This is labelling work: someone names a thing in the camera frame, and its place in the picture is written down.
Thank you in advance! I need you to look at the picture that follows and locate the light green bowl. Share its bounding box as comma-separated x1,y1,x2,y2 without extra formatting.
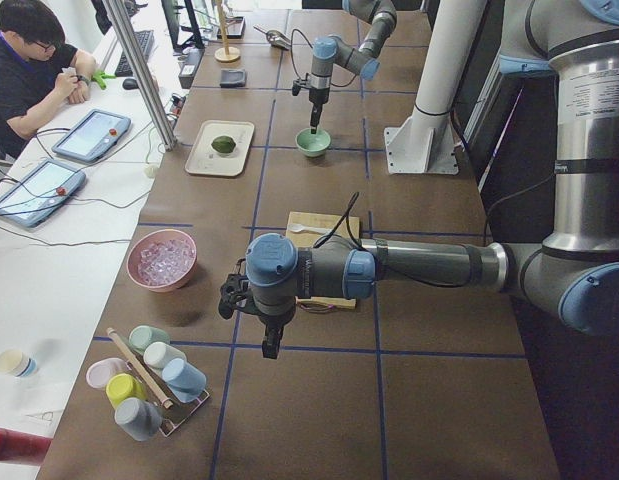
295,128,331,158

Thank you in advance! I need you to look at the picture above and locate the folded grey cloth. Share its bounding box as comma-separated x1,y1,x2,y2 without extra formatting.
219,69,247,88

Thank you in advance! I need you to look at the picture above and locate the metal scoop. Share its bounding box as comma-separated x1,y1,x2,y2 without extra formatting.
253,25,292,51

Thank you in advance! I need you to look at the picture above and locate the wooden mug tree stand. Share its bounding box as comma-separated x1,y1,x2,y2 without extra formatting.
214,0,241,63

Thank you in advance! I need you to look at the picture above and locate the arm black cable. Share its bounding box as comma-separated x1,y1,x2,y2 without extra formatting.
288,27,363,81
311,191,385,251

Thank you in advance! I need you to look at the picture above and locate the green pastel cup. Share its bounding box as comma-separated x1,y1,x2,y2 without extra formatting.
128,325,171,354

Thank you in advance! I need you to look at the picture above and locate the yellow pastel cup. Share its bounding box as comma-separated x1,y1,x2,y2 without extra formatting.
105,373,147,409

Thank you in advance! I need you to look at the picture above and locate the grey pastel cup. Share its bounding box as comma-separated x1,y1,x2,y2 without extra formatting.
114,397,163,441

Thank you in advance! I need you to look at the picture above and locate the white pastel cup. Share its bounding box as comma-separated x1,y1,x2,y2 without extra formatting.
143,341,187,373

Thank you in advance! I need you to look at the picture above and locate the bamboo cutting board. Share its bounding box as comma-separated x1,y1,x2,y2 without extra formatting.
285,211,357,314

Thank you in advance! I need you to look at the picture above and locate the green avocado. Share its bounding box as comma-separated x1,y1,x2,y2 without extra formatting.
211,135,236,155

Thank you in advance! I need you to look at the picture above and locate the clear ice cubes pile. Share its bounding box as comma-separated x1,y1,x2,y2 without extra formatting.
136,239,196,286

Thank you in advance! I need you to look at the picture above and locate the black computer mouse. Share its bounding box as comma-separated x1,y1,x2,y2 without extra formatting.
122,77,139,91

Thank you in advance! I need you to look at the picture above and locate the blue pastel cup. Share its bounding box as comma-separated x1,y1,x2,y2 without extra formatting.
162,358,207,403

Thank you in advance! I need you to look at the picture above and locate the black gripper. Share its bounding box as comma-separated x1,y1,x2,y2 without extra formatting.
254,298,296,358
309,87,330,134

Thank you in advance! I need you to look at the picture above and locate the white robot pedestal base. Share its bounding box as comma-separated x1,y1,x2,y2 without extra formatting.
384,0,487,175

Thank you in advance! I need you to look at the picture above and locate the cream rabbit tray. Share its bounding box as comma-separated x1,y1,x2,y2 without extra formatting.
184,120,255,177

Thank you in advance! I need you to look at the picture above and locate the paper cup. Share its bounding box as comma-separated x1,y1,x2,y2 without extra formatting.
0,349,38,378

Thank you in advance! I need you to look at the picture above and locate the black framed tray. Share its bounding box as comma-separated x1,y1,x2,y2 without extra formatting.
217,16,246,40

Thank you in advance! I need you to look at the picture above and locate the seated person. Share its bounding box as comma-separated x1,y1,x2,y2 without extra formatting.
0,1,97,158

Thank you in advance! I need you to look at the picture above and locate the pink bowl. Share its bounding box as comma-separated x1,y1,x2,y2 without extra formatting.
126,229,197,292

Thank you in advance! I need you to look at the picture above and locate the wire cup rack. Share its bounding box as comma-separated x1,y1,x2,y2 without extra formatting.
107,328,210,438

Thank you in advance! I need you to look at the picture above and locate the near teach pendant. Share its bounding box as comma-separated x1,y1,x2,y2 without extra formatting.
0,159,86,228

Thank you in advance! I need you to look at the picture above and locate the pink pastel cup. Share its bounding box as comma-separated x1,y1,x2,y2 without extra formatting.
85,357,128,390

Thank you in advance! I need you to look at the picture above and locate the far teach pendant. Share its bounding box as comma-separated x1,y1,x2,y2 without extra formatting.
52,109,131,164

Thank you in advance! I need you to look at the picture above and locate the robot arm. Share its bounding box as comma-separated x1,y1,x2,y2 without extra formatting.
305,1,398,134
222,1,619,359

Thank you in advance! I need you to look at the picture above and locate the teach pendant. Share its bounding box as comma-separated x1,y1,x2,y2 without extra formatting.
0,159,86,228
52,109,131,164

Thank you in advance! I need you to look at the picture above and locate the white plastic spoon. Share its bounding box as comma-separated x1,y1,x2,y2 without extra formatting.
287,223,341,235

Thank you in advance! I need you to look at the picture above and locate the aluminium frame post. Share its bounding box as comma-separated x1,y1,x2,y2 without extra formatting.
103,0,177,151

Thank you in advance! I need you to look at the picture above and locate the black keyboard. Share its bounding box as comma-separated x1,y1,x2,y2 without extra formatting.
113,29,156,78

